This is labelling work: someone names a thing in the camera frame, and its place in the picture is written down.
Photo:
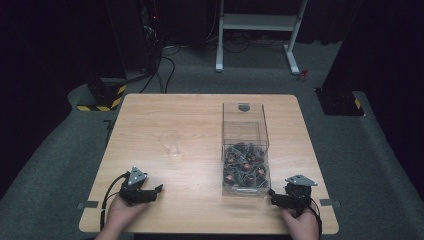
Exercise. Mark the black computer tower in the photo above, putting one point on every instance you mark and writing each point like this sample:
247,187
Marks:
150,33

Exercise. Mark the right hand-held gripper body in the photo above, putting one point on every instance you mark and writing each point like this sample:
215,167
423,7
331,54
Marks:
299,191

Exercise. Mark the person's left hand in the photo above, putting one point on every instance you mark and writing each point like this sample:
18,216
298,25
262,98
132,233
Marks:
125,213

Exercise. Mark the clear plastic box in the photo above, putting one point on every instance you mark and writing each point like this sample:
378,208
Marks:
245,146

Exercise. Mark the grey tape strip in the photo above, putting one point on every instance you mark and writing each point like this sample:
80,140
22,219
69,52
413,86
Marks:
330,202
88,204

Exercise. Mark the black stand base yellow mark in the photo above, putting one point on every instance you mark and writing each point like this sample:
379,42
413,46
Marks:
340,101

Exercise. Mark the white metal stand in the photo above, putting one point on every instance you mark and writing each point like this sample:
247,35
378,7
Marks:
258,22

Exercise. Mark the pile of dark snack packets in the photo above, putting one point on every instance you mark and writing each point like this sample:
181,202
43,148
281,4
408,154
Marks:
245,165

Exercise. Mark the clear plastic cup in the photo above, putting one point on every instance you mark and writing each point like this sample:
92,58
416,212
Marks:
171,144

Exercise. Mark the black yellow striped stand base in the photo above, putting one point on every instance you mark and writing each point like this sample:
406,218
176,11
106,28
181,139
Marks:
106,96

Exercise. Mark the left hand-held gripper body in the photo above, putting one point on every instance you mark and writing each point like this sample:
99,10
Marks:
134,186

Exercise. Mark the small red floor object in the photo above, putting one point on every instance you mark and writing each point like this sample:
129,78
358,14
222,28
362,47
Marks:
303,76

